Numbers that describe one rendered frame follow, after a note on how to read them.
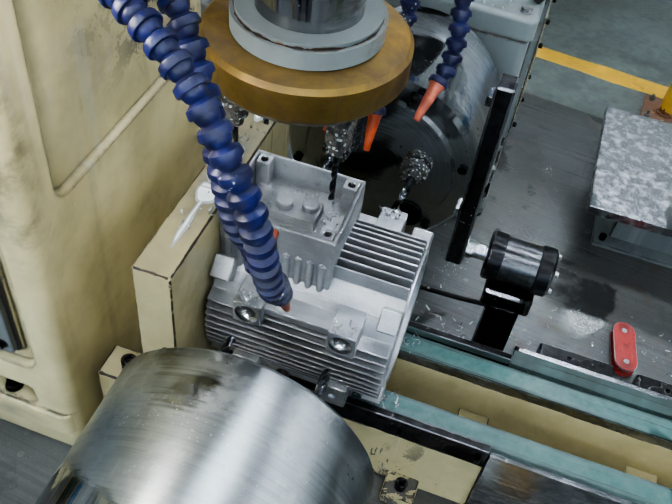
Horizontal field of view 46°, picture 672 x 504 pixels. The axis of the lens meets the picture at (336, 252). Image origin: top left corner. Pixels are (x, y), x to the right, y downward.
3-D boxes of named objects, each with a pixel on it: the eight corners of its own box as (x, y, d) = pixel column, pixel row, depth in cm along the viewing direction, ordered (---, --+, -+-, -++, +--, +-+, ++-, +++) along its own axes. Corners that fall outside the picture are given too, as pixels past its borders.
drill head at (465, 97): (258, 242, 106) (264, 87, 88) (353, 81, 134) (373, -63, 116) (438, 301, 103) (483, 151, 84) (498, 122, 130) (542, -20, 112)
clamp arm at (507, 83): (439, 259, 96) (489, 85, 78) (445, 243, 98) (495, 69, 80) (467, 268, 96) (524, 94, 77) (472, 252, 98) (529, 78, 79)
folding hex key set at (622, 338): (608, 327, 118) (613, 319, 116) (630, 332, 117) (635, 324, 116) (610, 375, 112) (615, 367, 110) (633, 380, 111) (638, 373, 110)
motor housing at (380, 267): (204, 375, 91) (199, 264, 77) (267, 262, 103) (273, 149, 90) (370, 434, 88) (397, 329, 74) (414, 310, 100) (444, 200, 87)
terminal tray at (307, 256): (218, 260, 82) (217, 210, 77) (258, 196, 90) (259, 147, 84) (327, 296, 81) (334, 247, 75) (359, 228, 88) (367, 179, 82)
